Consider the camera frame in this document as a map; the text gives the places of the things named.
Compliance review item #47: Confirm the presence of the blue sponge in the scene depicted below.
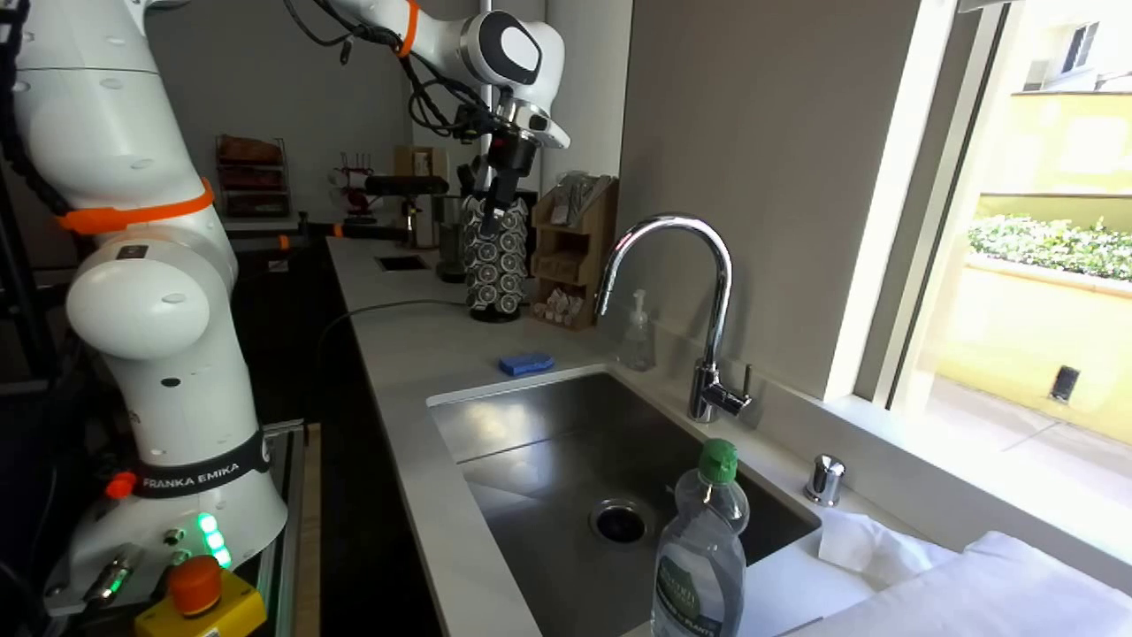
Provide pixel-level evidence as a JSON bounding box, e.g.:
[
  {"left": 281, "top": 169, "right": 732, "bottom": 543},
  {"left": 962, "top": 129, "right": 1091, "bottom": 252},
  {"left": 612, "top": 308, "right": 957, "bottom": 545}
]
[{"left": 500, "top": 355, "right": 555, "bottom": 378}]

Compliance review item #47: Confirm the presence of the white folded cloth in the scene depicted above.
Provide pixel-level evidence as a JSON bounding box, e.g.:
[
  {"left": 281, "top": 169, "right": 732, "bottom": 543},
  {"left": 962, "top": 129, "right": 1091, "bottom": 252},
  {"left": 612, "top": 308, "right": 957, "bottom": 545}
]
[{"left": 738, "top": 511, "right": 1132, "bottom": 637}]

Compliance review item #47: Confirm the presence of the chrome kitchen faucet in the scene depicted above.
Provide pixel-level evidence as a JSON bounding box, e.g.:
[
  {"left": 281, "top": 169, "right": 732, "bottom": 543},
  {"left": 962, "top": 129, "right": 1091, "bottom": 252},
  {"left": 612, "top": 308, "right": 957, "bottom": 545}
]
[{"left": 598, "top": 214, "right": 755, "bottom": 420}]

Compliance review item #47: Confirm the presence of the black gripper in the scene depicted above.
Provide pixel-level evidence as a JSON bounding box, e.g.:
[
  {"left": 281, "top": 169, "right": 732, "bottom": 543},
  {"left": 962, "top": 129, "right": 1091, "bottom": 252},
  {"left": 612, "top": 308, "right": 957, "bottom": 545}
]
[{"left": 486, "top": 98, "right": 552, "bottom": 208}]

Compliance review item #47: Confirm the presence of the yellow emergency stop box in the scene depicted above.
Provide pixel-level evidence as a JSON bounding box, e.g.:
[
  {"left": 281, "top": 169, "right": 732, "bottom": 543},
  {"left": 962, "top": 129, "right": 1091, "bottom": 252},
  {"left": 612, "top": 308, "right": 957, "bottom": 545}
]
[{"left": 132, "top": 555, "right": 270, "bottom": 637}]

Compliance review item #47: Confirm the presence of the coffee machine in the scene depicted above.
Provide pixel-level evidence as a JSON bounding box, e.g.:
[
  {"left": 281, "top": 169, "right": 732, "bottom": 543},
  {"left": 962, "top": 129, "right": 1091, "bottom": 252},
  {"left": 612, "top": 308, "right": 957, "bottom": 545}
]
[{"left": 337, "top": 144, "right": 448, "bottom": 249}]

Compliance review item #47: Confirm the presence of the wooden tea box organizer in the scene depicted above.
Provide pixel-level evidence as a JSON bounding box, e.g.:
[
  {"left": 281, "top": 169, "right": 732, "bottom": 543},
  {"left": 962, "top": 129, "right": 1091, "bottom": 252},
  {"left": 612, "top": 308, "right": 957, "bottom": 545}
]
[{"left": 532, "top": 174, "right": 618, "bottom": 328}]

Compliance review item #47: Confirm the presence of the stainless steel sink basin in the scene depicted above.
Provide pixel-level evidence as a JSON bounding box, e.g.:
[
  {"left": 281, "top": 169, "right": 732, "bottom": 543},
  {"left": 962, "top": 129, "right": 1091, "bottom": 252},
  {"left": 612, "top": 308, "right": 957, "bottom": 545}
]
[{"left": 423, "top": 368, "right": 824, "bottom": 637}]

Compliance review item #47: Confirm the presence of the chrome countertop button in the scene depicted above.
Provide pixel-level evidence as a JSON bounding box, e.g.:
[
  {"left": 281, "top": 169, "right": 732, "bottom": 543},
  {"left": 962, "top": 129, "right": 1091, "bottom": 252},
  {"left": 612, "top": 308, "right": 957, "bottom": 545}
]
[{"left": 806, "top": 453, "right": 850, "bottom": 506}]

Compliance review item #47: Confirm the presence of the clear bottle with green cap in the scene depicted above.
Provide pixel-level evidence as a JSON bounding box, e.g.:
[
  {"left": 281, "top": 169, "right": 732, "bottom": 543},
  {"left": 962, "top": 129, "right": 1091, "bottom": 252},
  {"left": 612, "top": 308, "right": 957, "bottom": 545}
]
[{"left": 652, "top": 439, "right": 749, "bottom": 637}]

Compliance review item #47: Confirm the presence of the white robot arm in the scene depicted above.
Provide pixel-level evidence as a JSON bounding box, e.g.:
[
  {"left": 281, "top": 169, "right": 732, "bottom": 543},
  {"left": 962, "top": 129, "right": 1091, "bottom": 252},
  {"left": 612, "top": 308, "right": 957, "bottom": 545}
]
[{"left": 5, "top": 0, "right": 286, "bottom": 619}]

